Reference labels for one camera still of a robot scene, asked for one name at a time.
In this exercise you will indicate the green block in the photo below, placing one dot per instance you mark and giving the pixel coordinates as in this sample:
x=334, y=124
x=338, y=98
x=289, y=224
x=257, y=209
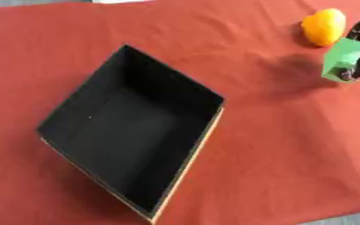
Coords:
x=344, y=58

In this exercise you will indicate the cardboard box with black inside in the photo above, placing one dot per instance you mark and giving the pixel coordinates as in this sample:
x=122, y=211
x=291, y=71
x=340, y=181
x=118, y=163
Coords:
x=132, y=129

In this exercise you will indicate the orange toy fruit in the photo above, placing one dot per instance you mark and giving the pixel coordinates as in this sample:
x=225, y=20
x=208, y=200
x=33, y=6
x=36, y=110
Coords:
x=324, y=27

